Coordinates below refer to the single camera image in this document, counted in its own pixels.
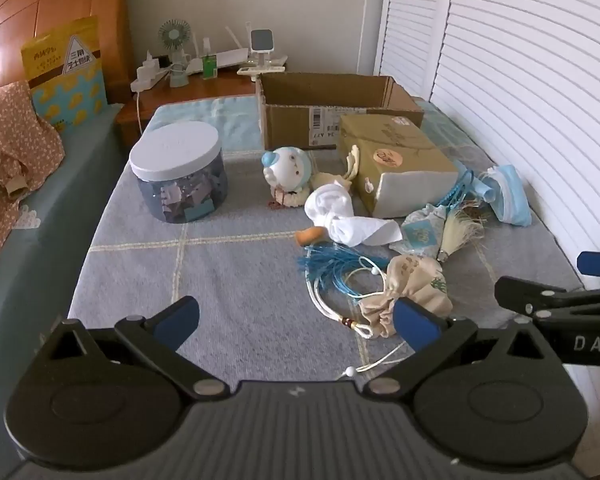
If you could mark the white router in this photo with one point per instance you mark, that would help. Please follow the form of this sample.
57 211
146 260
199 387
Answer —
230 57

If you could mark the crumpled blue face mask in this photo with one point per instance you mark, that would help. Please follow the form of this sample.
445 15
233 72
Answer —
482 189

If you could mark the green bottle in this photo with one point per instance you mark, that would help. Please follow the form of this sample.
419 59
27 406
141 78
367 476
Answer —
209 65

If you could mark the yellow paper bag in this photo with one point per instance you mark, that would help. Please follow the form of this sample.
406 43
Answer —
62 60

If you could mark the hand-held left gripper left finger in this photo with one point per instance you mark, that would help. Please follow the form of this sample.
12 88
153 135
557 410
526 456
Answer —
177 320

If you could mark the pale blue patterned sachet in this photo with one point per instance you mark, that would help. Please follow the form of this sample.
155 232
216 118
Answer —
422 232

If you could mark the clear jar with white lid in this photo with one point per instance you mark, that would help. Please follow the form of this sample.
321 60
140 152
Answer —
175 145

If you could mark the blue tassel pendant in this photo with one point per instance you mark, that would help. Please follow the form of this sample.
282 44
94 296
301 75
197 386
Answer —
325 262

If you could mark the cardboard box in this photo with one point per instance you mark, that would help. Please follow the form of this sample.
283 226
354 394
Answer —
290 125

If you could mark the white louvered closet door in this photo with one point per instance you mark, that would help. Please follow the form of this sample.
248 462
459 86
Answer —
530 85
410 20

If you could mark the small white desk fan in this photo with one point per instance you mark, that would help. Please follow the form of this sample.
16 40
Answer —
174 34

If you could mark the white power strip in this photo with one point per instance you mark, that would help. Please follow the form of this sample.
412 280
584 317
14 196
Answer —
147 77

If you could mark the cream tassel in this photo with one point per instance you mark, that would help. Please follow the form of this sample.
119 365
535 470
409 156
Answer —
455 232

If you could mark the wooden nightstand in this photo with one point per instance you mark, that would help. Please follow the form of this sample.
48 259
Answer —
190 87

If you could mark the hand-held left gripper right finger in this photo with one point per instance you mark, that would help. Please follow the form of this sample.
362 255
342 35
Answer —
417 327

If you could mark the blue face mask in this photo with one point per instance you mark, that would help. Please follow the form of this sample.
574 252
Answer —
482 189
510 195

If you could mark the small orange plush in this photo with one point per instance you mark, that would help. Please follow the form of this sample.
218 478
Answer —
310 236

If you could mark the teal bed sheet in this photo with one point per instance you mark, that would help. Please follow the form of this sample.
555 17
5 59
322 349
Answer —
55 240

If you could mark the white and blue plush toy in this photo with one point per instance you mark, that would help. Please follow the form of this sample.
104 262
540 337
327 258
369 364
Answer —
290 167

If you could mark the brown floral cloth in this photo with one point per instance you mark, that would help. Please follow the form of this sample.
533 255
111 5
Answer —
10 140

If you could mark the knotted white sock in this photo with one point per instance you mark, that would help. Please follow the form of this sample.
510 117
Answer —
330 205

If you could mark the olive tissue box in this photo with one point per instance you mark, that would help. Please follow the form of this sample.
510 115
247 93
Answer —
395 160

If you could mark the phone on white stand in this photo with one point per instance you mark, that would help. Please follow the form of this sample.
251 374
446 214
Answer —
261 40

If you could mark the white remote control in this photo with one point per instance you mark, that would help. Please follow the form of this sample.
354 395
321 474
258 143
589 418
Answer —
260 71

